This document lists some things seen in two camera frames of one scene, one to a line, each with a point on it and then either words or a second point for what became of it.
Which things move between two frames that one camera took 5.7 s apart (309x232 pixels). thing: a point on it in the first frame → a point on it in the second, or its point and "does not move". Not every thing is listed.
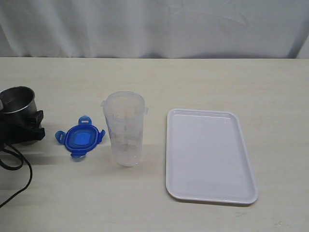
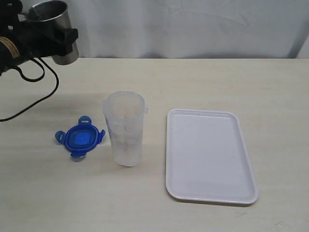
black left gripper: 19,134 → 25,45
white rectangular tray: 207,157 does not move
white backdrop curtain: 155,29 does not move
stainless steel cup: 18,107 → 56,13
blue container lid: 80,139 does not move
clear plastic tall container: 124,112 does not move
